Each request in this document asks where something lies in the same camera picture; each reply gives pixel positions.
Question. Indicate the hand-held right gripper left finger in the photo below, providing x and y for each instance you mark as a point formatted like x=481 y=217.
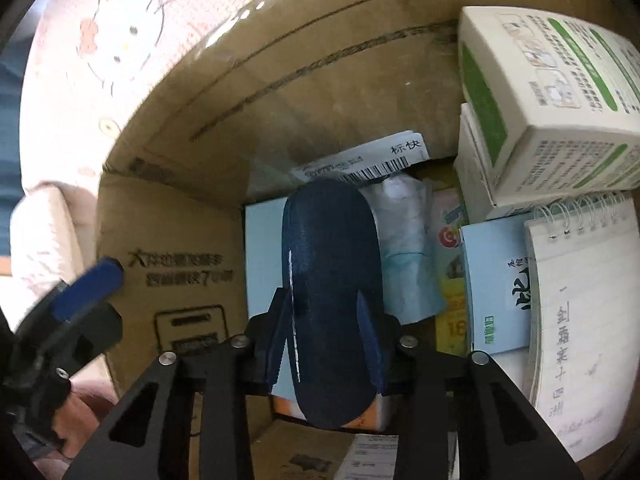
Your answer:
x=277 y=355

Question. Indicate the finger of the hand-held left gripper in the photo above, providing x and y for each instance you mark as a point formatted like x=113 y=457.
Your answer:
x=90 y=285
x=95 y=335

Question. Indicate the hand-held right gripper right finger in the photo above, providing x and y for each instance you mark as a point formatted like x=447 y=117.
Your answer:
x=372 y=355

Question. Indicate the orange and white box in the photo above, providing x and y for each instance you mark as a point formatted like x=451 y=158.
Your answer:
x=377 y=415

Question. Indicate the dark blue glasses case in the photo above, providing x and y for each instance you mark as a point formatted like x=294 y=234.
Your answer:
x=330 y=260

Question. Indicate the white spiral notepad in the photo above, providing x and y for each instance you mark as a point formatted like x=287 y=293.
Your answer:
x=580 y=310

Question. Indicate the brown cardboard box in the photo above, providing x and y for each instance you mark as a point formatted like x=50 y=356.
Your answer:
x=300 y=60

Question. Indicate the person's left hand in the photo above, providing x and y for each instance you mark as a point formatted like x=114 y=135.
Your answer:
x=80 y=410

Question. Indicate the white printed paper slip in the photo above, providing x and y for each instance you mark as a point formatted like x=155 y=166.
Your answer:
x=370 y=455

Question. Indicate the colourful yellow packet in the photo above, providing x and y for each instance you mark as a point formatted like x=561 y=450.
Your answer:
x=450 y=260

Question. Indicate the dark blue curtain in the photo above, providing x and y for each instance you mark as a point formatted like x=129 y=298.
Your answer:
x=10 y=160

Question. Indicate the light blue paper packet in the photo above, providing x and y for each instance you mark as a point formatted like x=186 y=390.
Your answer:
x=495 y=270

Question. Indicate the white barcode shipping label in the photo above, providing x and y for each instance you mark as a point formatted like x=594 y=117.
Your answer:
x=370 y=160

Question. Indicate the small white box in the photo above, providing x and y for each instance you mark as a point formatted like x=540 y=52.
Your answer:
x=472 y=175

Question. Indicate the pink cat print bed sheet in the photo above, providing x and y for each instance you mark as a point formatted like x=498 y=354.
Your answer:
x=150 y=10

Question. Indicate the large green and white box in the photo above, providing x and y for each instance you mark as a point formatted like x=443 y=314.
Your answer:
x=550 y=85

